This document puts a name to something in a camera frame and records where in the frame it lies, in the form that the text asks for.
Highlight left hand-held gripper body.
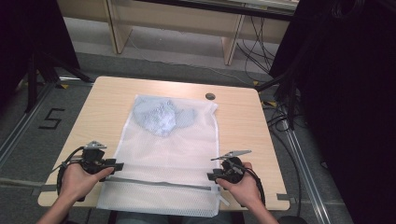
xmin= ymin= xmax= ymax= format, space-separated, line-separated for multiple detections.
xmin=81 ymin=140 xmax=118 ymax=175

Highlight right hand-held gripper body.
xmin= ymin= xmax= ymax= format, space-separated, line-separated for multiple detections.
xmin=210 ymin=149 xmax=252 ymax=185

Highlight person's right hand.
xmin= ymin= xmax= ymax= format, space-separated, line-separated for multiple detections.
xmin=217 ymin=161 xmax=263 ymax=210

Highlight person's left hand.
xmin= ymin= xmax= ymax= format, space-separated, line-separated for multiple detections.
xmin=60 ymin=162 xmax=115 ymax=203

